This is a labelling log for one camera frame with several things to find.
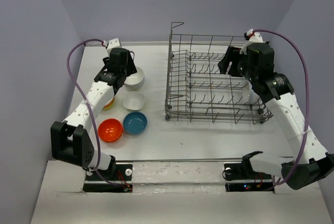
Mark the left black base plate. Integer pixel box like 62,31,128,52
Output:
82,162,133,193

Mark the grey wire dish rack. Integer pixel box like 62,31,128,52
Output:
164,21,272,124

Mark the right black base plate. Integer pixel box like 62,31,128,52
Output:
222,163,275,193

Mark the blue bowl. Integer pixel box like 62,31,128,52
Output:
123,112,148,135

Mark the orange bowl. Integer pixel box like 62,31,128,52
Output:
98,119,123,143

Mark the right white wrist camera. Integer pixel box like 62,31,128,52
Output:
239,29,265,54

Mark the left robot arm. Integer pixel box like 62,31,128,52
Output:
51,48,137,180

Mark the white round bowl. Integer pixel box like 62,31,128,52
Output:
124,67,145,89
242,82,260,105

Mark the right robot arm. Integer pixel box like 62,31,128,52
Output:
218,43,333,190

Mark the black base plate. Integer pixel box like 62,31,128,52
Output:
82,162,133,193
222,163,275,193

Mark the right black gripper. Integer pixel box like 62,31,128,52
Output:
218,45,257,82

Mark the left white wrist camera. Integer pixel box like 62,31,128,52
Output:
102,38,122,50

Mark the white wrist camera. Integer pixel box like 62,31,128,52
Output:
239,29,265,54
102,38,122,50

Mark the white square bowl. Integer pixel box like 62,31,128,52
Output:
123,91,145,111

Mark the yellow striped bowl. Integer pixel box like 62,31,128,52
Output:
102,97,115,111

